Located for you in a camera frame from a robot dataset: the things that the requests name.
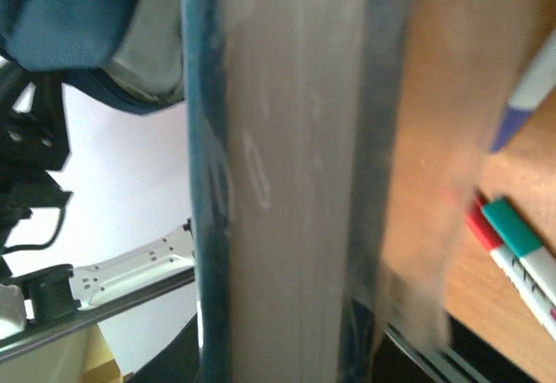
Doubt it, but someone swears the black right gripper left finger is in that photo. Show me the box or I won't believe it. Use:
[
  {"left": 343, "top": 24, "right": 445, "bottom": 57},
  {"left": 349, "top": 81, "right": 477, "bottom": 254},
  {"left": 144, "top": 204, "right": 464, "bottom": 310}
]
[{"left": 129, "top": 314, "right": 200, "bottom": 383}]

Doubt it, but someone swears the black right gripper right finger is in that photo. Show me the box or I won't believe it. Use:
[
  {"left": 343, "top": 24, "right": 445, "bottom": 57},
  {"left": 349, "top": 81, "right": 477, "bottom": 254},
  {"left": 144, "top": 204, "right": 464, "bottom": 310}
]
[{"left": 372, "top": 321, "right": 491, "bottom": 382}]

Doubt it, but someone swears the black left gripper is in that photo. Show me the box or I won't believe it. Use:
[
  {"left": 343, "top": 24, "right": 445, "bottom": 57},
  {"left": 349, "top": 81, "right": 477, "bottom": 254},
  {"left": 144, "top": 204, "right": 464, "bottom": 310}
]
[{"left": 1, "top": 65, "right": 72, "bottom": 256}]

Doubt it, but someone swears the navy blue backpack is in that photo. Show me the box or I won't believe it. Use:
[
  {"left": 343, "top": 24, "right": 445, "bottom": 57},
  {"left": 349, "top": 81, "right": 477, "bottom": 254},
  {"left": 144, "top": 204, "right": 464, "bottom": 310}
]
[{"left": 1, "top": 0, "right": 185, "bottom": 115}]

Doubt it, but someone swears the red cap whiteboard marker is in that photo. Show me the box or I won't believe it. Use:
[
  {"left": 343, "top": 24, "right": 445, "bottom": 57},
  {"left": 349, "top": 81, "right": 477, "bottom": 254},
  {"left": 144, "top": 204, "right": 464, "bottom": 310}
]
[{"left": 465, "top": 194, "right": 555, "bottom": 338}]

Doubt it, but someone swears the green cap whiteboard marker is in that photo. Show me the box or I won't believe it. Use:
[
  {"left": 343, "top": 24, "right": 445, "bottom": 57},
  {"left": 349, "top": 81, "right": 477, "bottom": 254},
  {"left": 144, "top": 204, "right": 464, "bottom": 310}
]
[{"left": 480, "top": 198, "right": 555, "bottom": 305}]

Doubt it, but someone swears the dark blue Wuthering Heights book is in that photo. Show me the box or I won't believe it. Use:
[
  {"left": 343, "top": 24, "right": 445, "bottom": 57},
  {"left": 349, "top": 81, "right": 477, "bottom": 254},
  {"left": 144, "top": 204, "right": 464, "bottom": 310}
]
[{"left": 182, "top": 0, "right": 411, "bottom": 382}]

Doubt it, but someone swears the purple cap whiteboard marker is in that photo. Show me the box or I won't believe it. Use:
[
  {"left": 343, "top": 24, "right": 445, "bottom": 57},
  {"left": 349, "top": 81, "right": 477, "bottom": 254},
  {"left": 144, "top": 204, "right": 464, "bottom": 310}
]
[{"left": 490, "top": 30, "right": 555, "bottom": 153}]

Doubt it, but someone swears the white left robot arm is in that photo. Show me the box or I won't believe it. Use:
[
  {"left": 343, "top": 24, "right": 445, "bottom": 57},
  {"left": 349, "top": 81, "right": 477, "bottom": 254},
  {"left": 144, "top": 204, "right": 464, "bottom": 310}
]
[{"left": 1, "top": 62, "right": 194, "bottom": 323}]

